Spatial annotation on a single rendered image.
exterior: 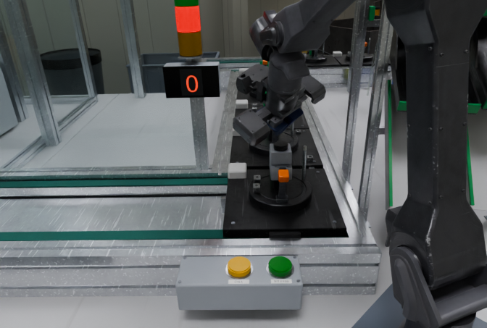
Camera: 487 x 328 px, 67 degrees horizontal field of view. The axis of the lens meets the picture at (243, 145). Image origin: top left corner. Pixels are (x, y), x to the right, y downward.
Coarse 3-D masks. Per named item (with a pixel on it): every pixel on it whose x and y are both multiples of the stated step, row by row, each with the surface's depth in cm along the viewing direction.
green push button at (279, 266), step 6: (276, 258) 64; (282, 258) 64; (270, 264) 63; (276, 264) 63; (282, 264) 63; (288, 264) 63; (270, 270) 62; (276, 270) 62; (282, 270) 62; (288, 270) 62; (282, 276) 62
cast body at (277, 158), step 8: (272, 144) 79; (280, 144) 77; (288, 144) 79; (272, 152) 76; (280, 152) 76; (288, 152) 76; (272, 160) 77; (280, 160) 77; (288, 160) 77; (272, 168) 76; (288, 168) 76; (272, 176) 77
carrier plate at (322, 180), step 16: (320, 176) 89; (240, 192) 84; (320, 192) 83; (240, 208) 78; (256, 208) 78; (304, 208) 78; (320, 208) 78; (336, 208) 77; (224, 224) 73; (240, 224) 73; (256, 224) 73; (272, 224) 73; (288, 224) 73; (304, 224) 73; (320, 224) 72; (336, 224) 72
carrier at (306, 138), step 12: (288, 132) 114; (240, 144) 107; (264, 144) 102; (300, 144) 106; (312, 144) 106; (240, 156) 100; (252, 156) 100; (264, 156) 99; (300, 156) 99; (252, 168) 95; (264, 168) 95; (300, 168) 95
